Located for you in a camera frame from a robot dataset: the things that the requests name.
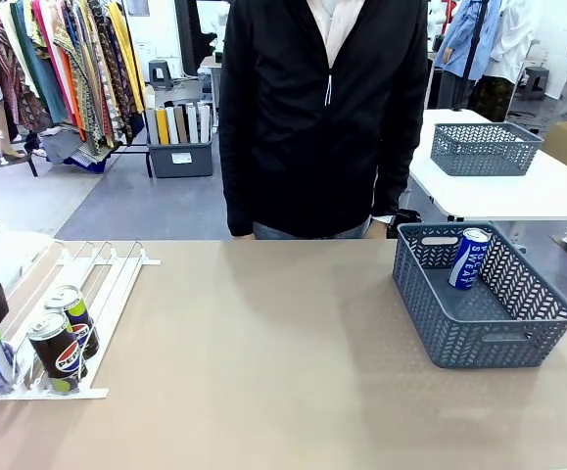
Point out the black Pepsi can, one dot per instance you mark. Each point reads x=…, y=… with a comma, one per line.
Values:
x=81, y=318
x=60, y=352

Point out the grey plastic woven basket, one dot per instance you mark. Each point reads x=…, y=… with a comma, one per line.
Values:
x=484, y=154
x=484, y=338

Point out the person's left forearm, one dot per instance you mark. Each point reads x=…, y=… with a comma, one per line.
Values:
x=398, y=181

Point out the person's right forearm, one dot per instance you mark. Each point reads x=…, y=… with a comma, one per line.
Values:
x=241, y=196

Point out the person's right hand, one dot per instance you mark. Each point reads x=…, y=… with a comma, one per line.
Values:
x=244, y=236

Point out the person's left hand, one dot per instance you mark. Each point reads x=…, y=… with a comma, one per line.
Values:
x=376, y=231

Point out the white plastic sheet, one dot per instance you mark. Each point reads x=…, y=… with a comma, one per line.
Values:
x=14, y=254

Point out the grey storage bin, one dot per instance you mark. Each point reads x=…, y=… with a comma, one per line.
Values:
x=180, y=159

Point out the grey fabric roll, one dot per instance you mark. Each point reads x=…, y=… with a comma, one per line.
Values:
x=151, y=125

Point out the yellow fabric roll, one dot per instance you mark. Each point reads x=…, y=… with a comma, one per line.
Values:
x=162, y=125

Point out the rack of colourful garments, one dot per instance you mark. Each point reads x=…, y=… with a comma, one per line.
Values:
x=82, y=73

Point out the white fabric roll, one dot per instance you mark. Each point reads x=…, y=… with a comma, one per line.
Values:
x=193, y=125
x=204, y=122
x=172, y=125

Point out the brown fabric roll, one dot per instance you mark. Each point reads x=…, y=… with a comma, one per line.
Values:
x=181, y=125

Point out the grey plastic stool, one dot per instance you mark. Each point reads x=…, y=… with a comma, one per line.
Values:
x=160, y=73
x=537, y=83

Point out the person in black jacket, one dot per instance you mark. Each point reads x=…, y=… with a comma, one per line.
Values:
x=288, y=122

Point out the white side table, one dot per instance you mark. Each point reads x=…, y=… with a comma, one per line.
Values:
x=508, y=196

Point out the dark patterned skirt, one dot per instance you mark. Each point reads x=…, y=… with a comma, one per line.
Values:
x=491, y=98

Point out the black stand pole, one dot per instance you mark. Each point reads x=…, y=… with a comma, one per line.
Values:
x=474, y=44

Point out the white garment on mannequin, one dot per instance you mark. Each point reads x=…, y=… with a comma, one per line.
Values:
x=513, y=39

